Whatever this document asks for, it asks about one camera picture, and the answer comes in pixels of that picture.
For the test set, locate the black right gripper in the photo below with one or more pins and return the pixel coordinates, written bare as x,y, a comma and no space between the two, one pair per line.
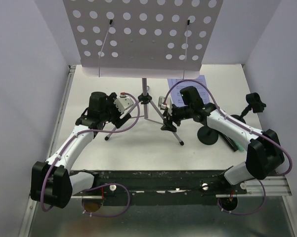
169,119

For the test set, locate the green toy microphone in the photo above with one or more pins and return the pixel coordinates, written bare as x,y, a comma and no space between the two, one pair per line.
239,147

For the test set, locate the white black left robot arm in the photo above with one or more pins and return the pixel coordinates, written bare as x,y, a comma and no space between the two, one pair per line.
51,182

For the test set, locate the aluminium front rail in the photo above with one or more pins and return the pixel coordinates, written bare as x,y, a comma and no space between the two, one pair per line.
275,186

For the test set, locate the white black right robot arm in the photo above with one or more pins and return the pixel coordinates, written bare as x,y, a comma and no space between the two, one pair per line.
262,147

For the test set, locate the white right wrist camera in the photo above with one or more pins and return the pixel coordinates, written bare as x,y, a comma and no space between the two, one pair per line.
165,104

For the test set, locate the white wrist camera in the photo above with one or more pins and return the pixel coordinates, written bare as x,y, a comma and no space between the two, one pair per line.
123,103
165,104

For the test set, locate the aluminium rail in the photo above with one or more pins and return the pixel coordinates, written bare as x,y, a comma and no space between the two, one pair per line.
275,186
56,131

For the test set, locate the lilac tripod music stand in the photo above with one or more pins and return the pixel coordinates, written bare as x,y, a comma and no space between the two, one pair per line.
142,38

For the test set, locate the black clip microphone stand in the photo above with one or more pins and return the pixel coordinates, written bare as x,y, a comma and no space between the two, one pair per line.
254,104

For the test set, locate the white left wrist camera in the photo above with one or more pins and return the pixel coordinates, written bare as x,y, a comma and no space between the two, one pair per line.
123,103

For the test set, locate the aluminium left side rail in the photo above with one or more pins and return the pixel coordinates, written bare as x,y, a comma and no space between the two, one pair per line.
56,131

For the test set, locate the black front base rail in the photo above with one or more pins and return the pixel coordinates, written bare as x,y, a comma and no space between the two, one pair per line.
161,187

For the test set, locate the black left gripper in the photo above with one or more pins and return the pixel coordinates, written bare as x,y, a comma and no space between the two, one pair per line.
117,121

